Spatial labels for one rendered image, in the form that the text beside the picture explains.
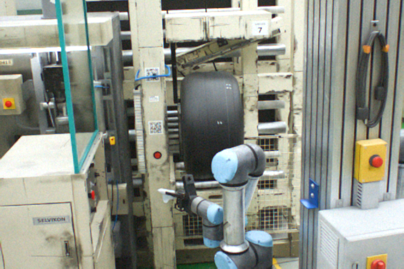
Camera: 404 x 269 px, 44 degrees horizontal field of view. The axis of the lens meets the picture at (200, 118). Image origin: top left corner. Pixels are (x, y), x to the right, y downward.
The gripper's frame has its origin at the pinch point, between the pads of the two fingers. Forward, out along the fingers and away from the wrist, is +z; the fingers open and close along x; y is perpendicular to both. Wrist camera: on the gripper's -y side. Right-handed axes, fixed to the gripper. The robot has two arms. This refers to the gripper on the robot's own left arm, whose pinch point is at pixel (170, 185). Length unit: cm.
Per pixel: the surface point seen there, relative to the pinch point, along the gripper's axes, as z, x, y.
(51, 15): 94, -20, -73
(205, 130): 8.0, 25.3, -22.6
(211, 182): 17.3, 40.1, 9.7
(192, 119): 13.5, 21.1, -27.7
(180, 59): 63, 48, -52
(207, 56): 54, 61, -56
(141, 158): 45.7, 12.7, 0.3
